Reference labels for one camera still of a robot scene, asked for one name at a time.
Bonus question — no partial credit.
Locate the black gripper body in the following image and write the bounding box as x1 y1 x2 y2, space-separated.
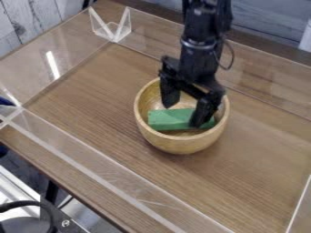
159 42 224 100

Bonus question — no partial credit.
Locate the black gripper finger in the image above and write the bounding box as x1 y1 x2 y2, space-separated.
189 91 223 128
160 73 181 108

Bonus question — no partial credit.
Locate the green rectangular block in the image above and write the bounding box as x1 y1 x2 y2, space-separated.
147 107 216 132

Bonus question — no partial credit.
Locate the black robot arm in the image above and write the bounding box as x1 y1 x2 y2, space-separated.
159 0 233 127

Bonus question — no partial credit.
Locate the brown wooden bowl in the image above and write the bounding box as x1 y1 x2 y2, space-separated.
133 78 231 155

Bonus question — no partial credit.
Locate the black metal table leg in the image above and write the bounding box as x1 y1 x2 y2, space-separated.
45 181 60 204

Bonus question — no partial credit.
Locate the clear acrylic enclosure wall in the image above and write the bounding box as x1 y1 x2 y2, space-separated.
0 0 311 233

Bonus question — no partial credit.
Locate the grey metal bracket with screw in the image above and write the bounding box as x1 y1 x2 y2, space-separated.
41 199 89 233

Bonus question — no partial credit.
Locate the black cable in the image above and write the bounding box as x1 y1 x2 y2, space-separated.
0 199 56 233

